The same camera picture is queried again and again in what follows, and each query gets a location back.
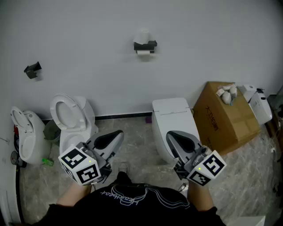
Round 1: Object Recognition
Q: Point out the white cable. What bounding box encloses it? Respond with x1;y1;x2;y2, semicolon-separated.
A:
260;123;283;164

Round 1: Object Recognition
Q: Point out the white appliance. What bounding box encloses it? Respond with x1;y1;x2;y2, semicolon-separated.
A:
242;84;273;125

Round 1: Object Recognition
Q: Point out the white toilet paper roll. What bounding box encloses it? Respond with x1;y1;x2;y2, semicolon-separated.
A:
133;28;151;44

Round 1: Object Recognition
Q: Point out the person's right forearm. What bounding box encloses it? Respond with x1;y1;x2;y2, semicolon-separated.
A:
187;182;214;213

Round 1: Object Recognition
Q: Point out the black wall paper holder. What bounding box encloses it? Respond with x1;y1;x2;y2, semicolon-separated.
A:
133;40;158;54

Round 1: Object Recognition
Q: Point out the brown cardboard box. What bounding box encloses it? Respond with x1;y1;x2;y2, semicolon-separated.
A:
192;81;261;155

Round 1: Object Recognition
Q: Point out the white toilet with open seat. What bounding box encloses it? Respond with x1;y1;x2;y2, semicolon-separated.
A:
50;93;99;155

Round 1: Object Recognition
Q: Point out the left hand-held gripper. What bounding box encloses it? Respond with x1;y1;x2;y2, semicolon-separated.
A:
58;129;124;186

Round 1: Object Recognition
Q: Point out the white floor fixture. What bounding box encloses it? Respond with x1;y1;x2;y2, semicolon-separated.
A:
0;136;21;224

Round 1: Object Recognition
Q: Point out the person's left forearm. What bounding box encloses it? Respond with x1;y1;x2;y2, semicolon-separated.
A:
56;182;92;207

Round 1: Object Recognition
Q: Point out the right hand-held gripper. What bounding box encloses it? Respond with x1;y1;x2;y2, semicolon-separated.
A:
165;130;227;187

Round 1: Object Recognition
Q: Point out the white closed smart toilet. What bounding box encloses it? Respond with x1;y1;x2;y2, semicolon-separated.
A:
151;98;201;165

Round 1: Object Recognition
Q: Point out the person's black printed shirt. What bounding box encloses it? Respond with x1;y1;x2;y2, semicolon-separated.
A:
33;171;226;226

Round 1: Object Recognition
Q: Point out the round black disc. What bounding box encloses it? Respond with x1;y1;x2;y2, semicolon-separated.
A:
10;151;20;165

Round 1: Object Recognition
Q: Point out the dark glass cabinet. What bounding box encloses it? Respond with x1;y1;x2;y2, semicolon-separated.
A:
267;85;283;133

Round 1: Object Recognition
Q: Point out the small black wall holder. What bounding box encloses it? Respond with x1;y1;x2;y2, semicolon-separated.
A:
23;61;42;80

